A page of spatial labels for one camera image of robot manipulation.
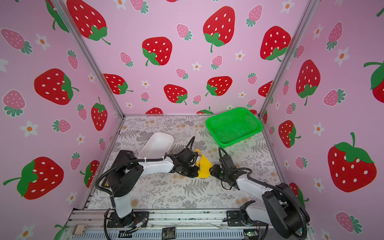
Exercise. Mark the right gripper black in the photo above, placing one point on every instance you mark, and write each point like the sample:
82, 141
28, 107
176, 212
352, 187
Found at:
214, 170

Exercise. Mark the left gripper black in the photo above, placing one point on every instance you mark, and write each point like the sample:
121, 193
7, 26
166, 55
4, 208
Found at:
194, 174

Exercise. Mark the yellow paper napkin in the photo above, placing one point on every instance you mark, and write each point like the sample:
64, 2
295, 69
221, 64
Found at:
204, 166

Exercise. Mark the white rectangular tray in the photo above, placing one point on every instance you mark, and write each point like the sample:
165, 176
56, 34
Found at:
156, 147

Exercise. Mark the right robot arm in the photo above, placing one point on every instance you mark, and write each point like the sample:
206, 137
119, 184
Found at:
286, 213

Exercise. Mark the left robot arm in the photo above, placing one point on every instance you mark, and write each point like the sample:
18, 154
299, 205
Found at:
127, 169

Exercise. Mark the green plastic basket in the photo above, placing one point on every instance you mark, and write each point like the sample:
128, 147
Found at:
233, 126

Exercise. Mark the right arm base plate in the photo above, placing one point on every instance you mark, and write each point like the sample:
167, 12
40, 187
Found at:
238, 218

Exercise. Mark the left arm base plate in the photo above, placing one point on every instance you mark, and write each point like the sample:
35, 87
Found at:
134, 219

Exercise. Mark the aluminium frame rail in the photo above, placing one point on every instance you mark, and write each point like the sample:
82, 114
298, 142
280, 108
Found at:
169, 225

